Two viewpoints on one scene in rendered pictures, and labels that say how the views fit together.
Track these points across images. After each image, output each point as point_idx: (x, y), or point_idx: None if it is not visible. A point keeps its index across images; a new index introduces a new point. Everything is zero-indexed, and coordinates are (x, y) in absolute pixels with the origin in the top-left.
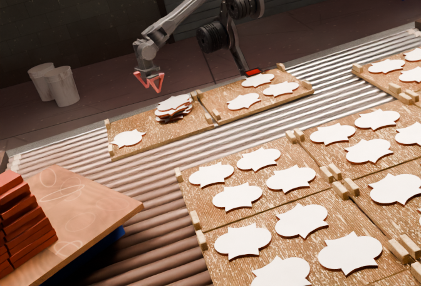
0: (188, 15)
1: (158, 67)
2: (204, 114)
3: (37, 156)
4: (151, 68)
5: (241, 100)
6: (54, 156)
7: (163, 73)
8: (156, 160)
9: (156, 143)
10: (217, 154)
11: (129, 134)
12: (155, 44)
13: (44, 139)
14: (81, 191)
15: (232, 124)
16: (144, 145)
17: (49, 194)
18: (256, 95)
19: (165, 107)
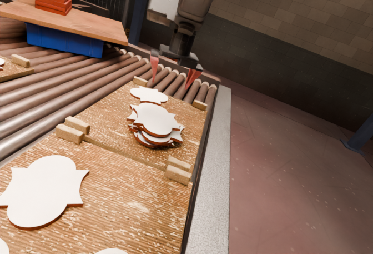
0: None
1: (160, 49)
2: (87, 123)
3: (201, 88)
4: (165, 48)
5: (54, 185)
6: (190, 88)
7: (151, 59)
8: (85, 86)
9: (109, 95)
10: (4, 95)
11: (156, 98)
12: None
13: (228, 99)
14: (66, 24)
15: (31, 144)
16: (120, 91)
17: (89, 26)
18: (20, 218)
19: (151, 108)
